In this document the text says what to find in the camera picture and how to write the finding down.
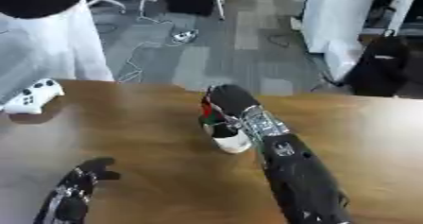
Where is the white game controller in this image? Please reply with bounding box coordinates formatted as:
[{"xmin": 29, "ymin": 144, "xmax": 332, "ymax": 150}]
[{"xmin": 1, "ymin": 78, "xmax": 66, "ymax": 115}]

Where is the white pole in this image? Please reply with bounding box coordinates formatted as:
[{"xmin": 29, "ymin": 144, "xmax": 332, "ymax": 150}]
[{"xmin": 212, "ymin": 0, "xmax": 228, "ymax": 22}]

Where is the person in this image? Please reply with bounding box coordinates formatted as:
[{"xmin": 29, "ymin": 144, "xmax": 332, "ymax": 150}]
[{"xmin": 0, "ymin": 0, "xmax": 116, "ymax": 103}]

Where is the white cabinet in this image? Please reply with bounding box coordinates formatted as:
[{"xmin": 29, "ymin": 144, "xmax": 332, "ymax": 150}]
[{"xmin": 298, "ymin": 0, "xmax": 381, "ymax": 81}]

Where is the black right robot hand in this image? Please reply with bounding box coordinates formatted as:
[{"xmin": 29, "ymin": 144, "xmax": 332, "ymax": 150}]
[{"xmin": 206, "ymin": 83, "xmax": 262, "ymax": 139}]

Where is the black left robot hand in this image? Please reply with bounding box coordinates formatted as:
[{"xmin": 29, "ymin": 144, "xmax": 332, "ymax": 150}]
[{"xmin": 74, "ymin": 156, "xmax": 123, "ymax": 188}]

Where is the black bag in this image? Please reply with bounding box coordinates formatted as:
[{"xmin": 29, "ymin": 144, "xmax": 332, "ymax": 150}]
[{"xmin": 342, "ymin": 28, "xmax": 414, "ymax": 98}]

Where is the white floor cable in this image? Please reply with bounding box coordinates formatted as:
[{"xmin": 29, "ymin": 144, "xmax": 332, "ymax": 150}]
[{"xmin": 113, "ymin": 14, "xmax": 187, "ymax": 84}]

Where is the white power strip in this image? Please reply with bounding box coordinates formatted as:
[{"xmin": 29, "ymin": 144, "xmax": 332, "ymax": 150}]
[{"xmin": 172, "ymin": 28, "xmax": 200, "ymax": 43}]

